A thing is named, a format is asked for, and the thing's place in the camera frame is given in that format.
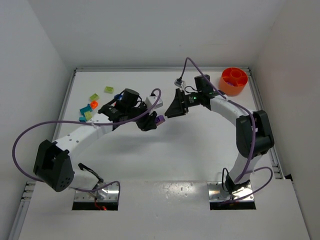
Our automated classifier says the pale green lego brick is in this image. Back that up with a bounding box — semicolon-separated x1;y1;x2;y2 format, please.
83;111;93;121

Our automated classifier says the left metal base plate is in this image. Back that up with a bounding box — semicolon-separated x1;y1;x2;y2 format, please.
74;181;121;203

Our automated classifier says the metal base plate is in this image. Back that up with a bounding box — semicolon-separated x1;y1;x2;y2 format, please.
207;181;255;202
74;181;121;203

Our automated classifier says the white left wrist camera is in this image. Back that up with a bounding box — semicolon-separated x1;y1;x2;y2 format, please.
144;95;163;110

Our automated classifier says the lime green lego brick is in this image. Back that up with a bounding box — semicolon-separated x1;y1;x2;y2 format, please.
104;86;115;94

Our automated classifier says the purple lego brick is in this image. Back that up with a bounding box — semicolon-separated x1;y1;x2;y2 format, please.
155;115;166;126

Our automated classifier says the orange round lego piece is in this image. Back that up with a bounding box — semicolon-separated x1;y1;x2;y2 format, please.
90;100;99;110

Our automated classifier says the orange divided round container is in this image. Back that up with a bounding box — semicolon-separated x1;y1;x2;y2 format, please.
218;67;249;97

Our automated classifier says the teal lego brick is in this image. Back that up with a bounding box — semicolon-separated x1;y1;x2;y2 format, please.
78;116;86;123
79;103;93;116

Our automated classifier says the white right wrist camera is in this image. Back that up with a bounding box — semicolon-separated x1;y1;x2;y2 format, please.
174;77;186;89

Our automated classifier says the yellow-green lego brick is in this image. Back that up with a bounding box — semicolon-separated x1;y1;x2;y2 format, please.
89;93;100;102

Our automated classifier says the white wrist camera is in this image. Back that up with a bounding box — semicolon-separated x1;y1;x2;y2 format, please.
174;77;186;89
144;95;163;110

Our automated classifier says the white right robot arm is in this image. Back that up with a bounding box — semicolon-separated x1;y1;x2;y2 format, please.
164;74;275;194

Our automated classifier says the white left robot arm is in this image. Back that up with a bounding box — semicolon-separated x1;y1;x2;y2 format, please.
33;88;161;193

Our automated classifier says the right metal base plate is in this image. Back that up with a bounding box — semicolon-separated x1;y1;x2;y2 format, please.
207;181;255;202

